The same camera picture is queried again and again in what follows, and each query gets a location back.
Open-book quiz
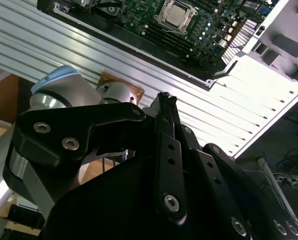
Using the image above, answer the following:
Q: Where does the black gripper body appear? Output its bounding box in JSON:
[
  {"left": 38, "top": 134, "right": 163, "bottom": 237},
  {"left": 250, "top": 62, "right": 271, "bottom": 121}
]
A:
[{"left": 42, "top": 156, "right": 233, "bottom": 240}]

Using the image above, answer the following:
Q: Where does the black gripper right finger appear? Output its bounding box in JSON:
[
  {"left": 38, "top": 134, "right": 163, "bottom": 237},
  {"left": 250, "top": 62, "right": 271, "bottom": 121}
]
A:
[{"left": 170, "top": 95, "right": 298, "bottom": 240}]

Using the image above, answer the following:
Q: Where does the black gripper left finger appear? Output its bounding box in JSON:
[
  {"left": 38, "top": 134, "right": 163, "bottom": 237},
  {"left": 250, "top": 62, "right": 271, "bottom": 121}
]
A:
[{"left": 2, "top": 92, "right": 187, "bottom": 227}]

